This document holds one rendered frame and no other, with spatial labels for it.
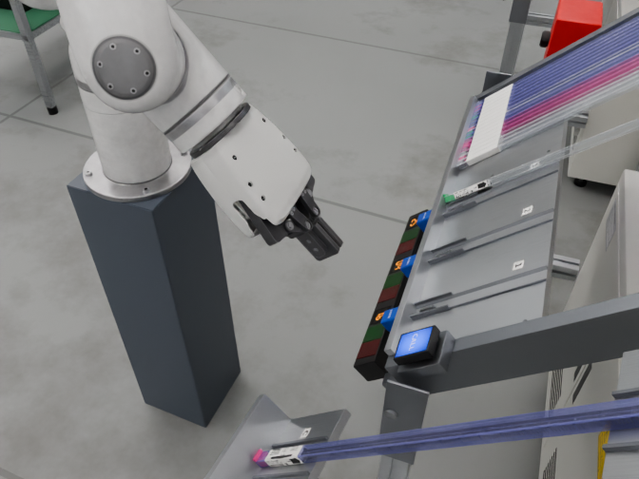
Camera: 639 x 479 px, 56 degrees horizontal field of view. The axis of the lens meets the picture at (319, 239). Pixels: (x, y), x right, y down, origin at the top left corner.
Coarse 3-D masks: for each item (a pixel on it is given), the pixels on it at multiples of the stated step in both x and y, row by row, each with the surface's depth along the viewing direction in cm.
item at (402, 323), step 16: (464, 128) 113; (448, 176) 102; (448, 192) 100; (432, 208) 97; (432, 224) 93; (432, 240) 91; (416, 256) 89; (432, 256) 90; (416, 272) 86; (416, 288) 84; (400, 304) 82; (400, 320) 79
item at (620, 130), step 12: (636, 120) 78; (612, 132) 80; (624, 132) 79; (576, 144) 83; (588, 144) 82; (552, 156) 85; (564, 156) 84; (516, 168) 89; (528, 168) 88; (492, 180) 92; (504, 180) 91
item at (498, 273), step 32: (512, 160) 96; (480, 192) 95; (512, 192) 88; (544, 192) 83; (448, 224) 94; (480, 224) 88; (512, 224) 82; (544, 224) 77; (448, 256) 86; (480, 256) 82; (512, 256) 77; (544, 256) 73; (448, 288) 81; (480, 288) 76; (512, 288) 72; (544, 288) 68; (416, 320) 81; (448, 320) 76; (480, 320) 72; (512, 320) 68
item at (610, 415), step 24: (576, 408) 39; (600, 408) 38; (624, 408) 36; (408, 432) 50; (432, 432) 48; (456, 432) 46; (480, 432) 44; (504, 432) 42; (528, 432) 41; (552, 432) 40; (576, 432) 39; (264, 456) 65; (312, 456) 59; (336, 456) 56; (360, 456) 54
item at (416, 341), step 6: (420, 330) 70; (426, 330) 70; (402, 336) 72; (408, 336) 71; (414, 336) 70; (420, 336) 69; (426, 336) 69; (402, 342) 71; (408, 342) 70; (414, 342) 69; (420, 342) 69; (426, 342) 68; (402, 348) 70; (408, 348) 69; (414, 348) 69; (420, 348) 68; (396, 354) 70; (402, 354) 69
